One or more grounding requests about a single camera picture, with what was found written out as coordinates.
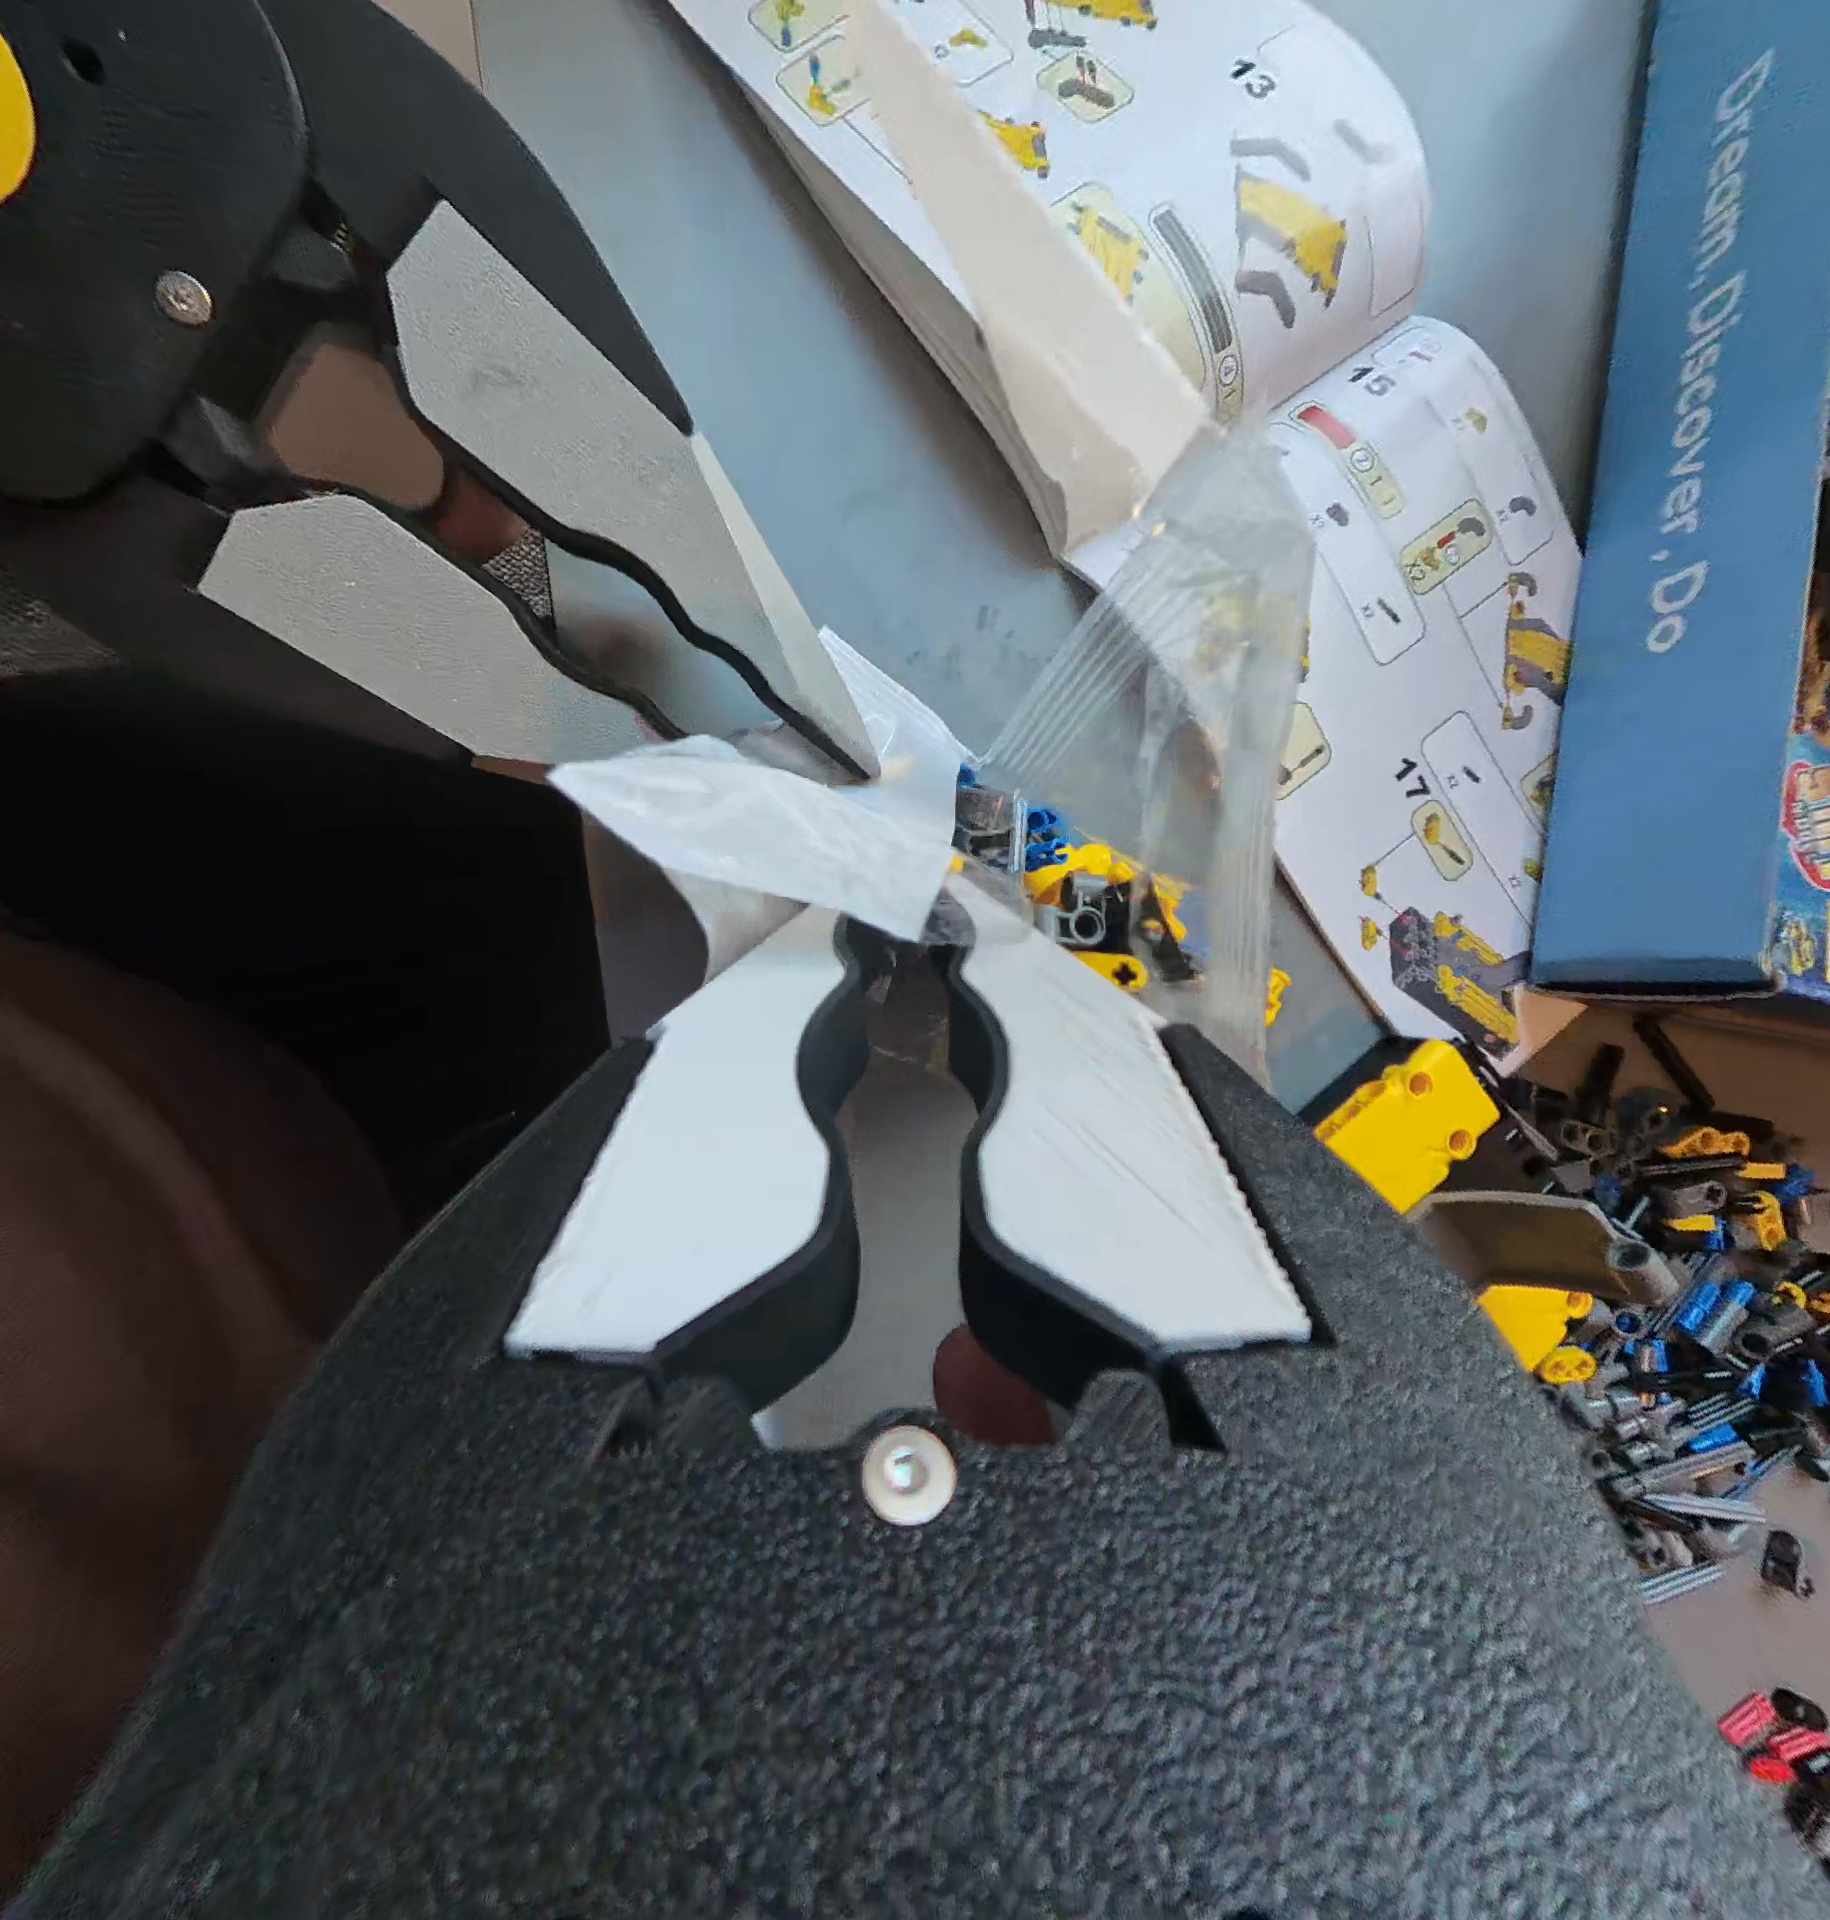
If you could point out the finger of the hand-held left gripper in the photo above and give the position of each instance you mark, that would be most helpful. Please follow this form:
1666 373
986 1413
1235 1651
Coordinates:
586 450
375 616

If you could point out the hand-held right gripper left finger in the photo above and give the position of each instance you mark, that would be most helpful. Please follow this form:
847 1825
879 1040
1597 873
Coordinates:
676 1201

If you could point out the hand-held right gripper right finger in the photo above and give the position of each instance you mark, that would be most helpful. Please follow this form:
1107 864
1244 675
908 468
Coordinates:
1125 1186

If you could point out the clear bag of yellow blue parts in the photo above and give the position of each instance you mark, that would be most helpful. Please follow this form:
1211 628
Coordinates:
766 826

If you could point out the pile of black red pins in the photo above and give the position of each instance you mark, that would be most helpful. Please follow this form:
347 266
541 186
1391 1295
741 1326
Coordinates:
1807 1777

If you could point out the grey desk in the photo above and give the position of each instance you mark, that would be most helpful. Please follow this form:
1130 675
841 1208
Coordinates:
796 376

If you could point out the person's right hand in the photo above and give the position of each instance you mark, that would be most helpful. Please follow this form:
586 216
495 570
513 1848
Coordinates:
996 1395

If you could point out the black battery box yellow assembly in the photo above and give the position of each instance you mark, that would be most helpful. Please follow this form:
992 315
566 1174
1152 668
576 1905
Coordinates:
1411 1117

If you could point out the person's black trousers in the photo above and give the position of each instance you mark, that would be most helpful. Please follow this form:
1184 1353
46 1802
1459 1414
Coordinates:
285 900

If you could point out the pile of small connector pieces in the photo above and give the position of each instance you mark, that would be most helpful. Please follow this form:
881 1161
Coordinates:
1711 1351

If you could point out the instruction booklet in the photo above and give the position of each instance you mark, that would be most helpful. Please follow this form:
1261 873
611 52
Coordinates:
1306 376

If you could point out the grey pin-hole connector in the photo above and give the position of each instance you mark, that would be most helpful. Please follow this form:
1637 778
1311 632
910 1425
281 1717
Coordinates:
1788 1565

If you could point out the blue kit box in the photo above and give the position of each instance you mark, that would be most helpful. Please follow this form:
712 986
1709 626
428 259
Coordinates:
1680 526

